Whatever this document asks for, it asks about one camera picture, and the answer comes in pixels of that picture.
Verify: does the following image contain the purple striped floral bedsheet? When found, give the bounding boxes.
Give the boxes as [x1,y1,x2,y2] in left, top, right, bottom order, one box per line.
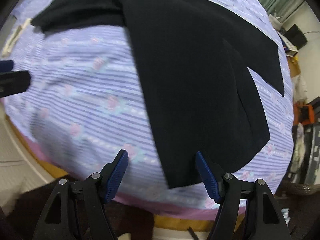
[4,0,293,209]

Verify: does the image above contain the black pants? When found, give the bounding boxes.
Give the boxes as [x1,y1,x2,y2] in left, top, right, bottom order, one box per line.
[31,0,284,189]

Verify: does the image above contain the cream folded garment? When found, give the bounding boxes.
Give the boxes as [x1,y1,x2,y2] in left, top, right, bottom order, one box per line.
[1,18,31,57]

